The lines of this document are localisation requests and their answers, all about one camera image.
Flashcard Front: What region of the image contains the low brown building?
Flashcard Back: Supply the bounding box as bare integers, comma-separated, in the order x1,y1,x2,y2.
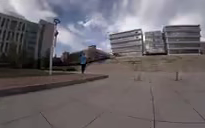
61,45,111,65

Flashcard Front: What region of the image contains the person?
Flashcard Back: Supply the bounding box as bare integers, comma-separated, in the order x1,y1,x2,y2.
79,52,88,75

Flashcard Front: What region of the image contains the wide white layered building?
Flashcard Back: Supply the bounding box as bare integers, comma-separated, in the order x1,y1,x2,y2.
108,28,145,57

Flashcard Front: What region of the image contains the short grey bollard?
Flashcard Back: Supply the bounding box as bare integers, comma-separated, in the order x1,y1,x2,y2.
174,70,180,82
135,72,142,82

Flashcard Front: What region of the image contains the grey concrete slab pavement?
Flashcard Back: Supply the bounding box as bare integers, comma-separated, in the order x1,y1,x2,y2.
0,62,205,128

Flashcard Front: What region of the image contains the white lamp pole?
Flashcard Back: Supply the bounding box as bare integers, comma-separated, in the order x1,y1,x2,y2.
48,18,61,76

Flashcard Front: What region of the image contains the narrow grey layered building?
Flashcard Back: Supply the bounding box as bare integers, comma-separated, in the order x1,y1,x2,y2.
143,30,167,56

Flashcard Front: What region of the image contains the grey concrete kerb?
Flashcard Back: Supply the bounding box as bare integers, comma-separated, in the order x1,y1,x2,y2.
0,74,110,98

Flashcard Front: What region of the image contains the dry grass slope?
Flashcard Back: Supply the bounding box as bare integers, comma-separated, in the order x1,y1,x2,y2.
104,54,205,73

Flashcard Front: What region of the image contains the reddish-brown raised ground bed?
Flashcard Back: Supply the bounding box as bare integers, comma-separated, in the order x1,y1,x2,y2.
0,73,106,90

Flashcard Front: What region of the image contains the dark green grass strip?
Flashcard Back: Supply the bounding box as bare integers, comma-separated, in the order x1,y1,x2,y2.
0,67,82,79

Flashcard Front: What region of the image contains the tall white layered building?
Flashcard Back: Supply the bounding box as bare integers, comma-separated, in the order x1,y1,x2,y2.
163,24,205,56

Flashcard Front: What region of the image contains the row of dark bushes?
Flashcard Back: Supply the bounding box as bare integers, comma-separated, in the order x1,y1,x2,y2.
0,46,52,70

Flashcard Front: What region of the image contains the large curved grey building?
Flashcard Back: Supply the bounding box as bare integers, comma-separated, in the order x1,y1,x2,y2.
0,11,56,69

